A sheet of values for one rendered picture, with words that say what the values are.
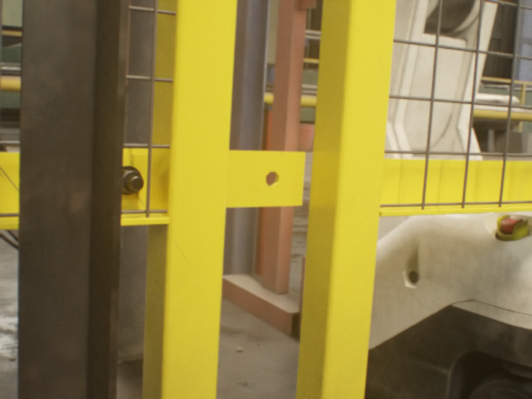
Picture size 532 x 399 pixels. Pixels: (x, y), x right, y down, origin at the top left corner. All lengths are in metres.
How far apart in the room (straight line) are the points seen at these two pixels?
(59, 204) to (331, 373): 0.38
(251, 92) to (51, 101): 1.48
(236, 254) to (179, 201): 1.30
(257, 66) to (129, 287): 0.71
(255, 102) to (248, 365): 0.73
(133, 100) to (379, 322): 0.60
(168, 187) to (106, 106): 0.22
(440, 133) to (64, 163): 1.09
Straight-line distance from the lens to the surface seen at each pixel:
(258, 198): 0.66
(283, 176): 0.67
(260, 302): 1.65
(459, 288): 0.95
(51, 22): 0.37
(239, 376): 1.33
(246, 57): 1.83
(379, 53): 0.66
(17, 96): 9.59
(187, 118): 0.57
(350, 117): 0.64
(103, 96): 0.36
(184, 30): 0.57
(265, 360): 1.41
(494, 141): 10.22
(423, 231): 0.98
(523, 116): 5.75
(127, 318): 1.40
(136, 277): 1.39
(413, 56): 1.27
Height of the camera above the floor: 0.49
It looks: 8 degrees down
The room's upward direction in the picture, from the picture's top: 3 degrees clockwise
